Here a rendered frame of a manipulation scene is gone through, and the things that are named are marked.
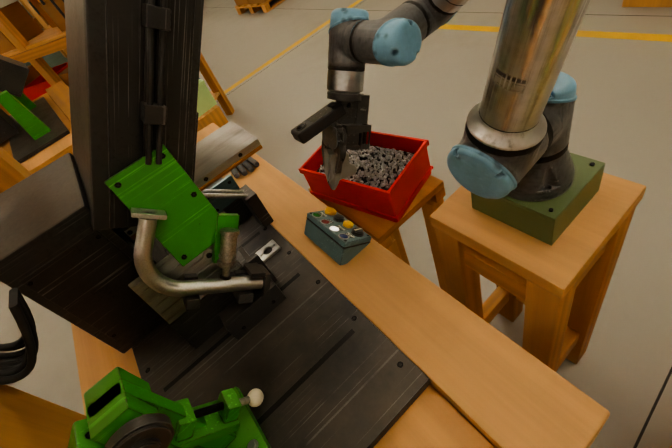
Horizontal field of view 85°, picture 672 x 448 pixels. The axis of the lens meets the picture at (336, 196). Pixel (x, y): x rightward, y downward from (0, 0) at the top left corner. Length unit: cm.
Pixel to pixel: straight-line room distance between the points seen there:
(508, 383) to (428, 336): 14
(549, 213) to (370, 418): 49
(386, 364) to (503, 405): 19
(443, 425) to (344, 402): 16
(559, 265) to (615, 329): 95
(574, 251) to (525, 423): 36
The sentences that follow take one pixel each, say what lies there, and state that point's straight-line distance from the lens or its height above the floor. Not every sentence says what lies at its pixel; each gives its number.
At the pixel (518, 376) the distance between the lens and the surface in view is 69.
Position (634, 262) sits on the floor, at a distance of 195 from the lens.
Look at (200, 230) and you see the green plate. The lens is 77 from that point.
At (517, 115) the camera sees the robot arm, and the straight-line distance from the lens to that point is 57.
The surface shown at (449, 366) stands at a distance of 69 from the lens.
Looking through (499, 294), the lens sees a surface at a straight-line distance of 151.
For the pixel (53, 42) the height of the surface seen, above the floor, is 116.
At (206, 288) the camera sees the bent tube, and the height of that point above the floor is 103.
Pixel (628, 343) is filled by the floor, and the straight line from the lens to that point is 176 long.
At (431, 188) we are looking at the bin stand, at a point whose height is 80.
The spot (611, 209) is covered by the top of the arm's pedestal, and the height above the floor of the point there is 85.
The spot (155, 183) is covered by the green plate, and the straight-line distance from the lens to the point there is 73.
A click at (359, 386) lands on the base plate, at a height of 90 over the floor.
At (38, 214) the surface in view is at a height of 124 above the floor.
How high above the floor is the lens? 155
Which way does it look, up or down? 41 degrees down
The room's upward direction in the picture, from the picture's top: 24 degrees counter-clockwise
